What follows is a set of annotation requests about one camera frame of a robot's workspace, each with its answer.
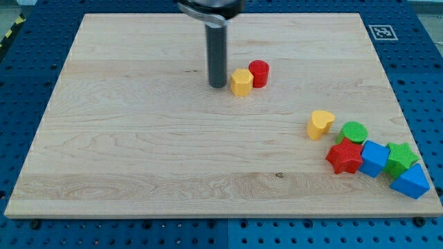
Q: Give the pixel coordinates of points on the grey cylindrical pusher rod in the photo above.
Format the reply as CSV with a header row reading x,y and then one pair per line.
x,y
216,50

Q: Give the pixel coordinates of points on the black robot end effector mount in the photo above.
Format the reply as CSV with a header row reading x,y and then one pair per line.
x,y
214,13

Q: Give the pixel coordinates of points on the yellow hexagon block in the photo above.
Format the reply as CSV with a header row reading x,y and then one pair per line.
x,y
241,82

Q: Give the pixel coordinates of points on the yellow heart block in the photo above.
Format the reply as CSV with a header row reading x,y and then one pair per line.
x,y
320,123

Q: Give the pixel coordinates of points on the red cylinder block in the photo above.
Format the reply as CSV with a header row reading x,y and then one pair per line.
x,y
260,71

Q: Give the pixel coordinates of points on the light wooden board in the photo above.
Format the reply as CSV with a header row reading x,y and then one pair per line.
x,y
134,131

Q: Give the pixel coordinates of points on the white fiducial marker tag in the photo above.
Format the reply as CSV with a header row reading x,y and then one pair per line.
x,y
383,32

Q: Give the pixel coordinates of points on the green cylinder block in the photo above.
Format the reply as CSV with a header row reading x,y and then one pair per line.
x,y
354,131

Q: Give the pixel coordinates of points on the red star block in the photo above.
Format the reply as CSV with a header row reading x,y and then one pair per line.
x,y
345,157

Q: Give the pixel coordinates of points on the blue cube block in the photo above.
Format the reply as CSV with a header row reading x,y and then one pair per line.
x,y
375,157

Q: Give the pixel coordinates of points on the green star block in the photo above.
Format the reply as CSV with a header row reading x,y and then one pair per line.
x,y
400,159

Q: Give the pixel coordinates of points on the blue triangle block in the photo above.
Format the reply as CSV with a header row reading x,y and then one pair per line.
x,y
412,183

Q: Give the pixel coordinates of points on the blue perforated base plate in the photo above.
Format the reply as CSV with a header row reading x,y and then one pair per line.
x,y
34,60

